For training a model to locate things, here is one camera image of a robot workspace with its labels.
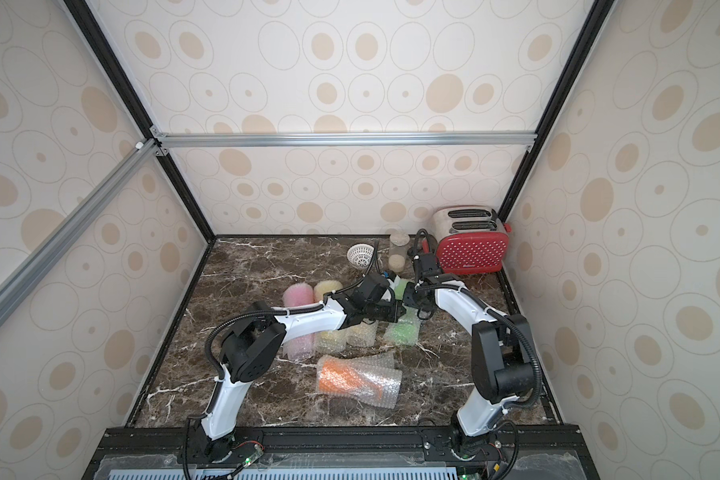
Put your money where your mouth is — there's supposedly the clear bubble wrap sheet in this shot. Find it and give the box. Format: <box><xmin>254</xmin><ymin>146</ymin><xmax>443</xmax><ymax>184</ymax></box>
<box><xmin>383</xmin><ymin>277</ymin><xmax>424</xmax><ymax>348</ymax></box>

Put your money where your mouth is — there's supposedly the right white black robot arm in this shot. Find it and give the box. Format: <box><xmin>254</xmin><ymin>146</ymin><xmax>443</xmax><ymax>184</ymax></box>
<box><xmin>404</xmin><ymin>250</ymin><xmax>543</xmax><ymax>437</ymax></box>

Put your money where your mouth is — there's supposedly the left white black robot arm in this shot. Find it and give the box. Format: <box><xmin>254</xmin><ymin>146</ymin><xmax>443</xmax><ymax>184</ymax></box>
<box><xmin>182</xmin><ymin>273</ymin><xmax>406</xmax><ymax>460</ymax></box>

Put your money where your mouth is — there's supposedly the beige bubble wrapped glass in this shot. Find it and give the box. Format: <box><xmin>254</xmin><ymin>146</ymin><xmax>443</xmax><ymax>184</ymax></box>
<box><xmin>346</xmin><ymin>322</ymin><xmax>378</xmax><ymax>348</ymax></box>

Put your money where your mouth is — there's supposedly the yellow bubble wrapped glass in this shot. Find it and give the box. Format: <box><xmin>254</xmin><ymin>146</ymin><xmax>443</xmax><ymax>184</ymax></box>
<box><xmin>314</xmin><ymin>280</ymin><xmax>347</xmax><ymax>354</ymax></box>

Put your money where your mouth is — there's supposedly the pink bubble wrapped glass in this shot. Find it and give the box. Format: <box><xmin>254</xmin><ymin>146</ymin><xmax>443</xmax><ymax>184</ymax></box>
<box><xmin>282</xmin><ymin>283</ymin><xmax>314</xmax><ymax>362</ymax></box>

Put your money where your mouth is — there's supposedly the orange bubble wrapped glass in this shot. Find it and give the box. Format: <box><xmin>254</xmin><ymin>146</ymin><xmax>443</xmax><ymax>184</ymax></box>
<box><xmin>316</xmin><ymin>352</ymin><xmax>403</xmax><ymax>409</ymax></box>

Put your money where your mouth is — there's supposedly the white sink strainer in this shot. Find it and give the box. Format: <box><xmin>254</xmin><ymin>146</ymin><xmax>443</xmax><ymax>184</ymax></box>
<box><xmin>346</xmin><ymin>243</ymin><xmax>375</xmax><ymax>269</ymax></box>

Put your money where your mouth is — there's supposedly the clear jar with powder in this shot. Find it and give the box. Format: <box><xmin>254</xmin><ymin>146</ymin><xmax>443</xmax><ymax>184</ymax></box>
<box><xmin>388</xmin><ymin>230</ymin><xmax>410</xmax><ymax>273</ymax></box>

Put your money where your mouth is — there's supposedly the red toaster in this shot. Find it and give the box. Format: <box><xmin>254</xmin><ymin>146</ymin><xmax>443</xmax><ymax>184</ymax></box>
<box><xmin>428</xmin><ymin>205</ymin><xmax>509</xmax><ymax>275</ymax></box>

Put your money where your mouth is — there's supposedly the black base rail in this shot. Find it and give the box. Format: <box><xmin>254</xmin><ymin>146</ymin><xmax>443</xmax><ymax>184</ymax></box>
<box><xmin>83</xmin><ymin>421</ymin><xmax>599</xmax><ymax>479</ymax></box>

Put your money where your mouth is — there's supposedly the horizontal aluminium rail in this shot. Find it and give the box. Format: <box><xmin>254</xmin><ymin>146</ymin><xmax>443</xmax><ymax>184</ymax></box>
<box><xmin>156</xmin><ymin>131</ymin><xmax>537</xmax><ymax>148</ymax></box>

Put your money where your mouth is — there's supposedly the left diagonal aluminium rail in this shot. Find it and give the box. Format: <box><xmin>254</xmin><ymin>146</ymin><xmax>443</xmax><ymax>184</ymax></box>
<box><xmin>0</xmin><ymin>139</ymin><xmax>158</xmax><ymax>328</ymax></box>

